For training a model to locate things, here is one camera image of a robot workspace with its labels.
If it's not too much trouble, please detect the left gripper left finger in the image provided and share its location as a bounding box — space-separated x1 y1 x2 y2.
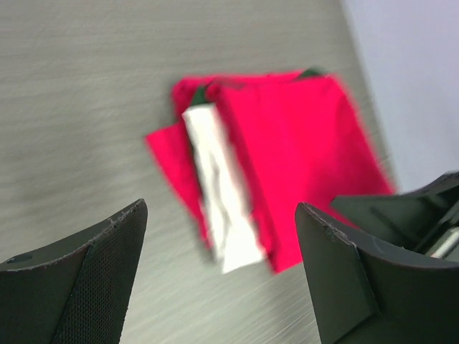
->
1 199 148 344

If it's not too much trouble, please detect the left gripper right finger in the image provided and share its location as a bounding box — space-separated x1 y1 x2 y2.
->
295 203 458 343

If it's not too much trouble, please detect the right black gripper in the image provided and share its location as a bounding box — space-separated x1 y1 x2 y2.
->
331 172 458 254

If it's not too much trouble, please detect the white printed t-shirt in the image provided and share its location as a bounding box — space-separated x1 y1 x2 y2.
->
183 103 266 274

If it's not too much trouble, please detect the crimson red polo shirt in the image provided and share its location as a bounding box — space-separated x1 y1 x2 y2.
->
206 75 394 273

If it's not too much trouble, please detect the red t-shirt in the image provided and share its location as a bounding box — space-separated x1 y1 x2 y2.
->
145 75 219 248

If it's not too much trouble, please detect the dark green t-shirt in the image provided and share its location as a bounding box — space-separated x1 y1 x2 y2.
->
188 67 327 107

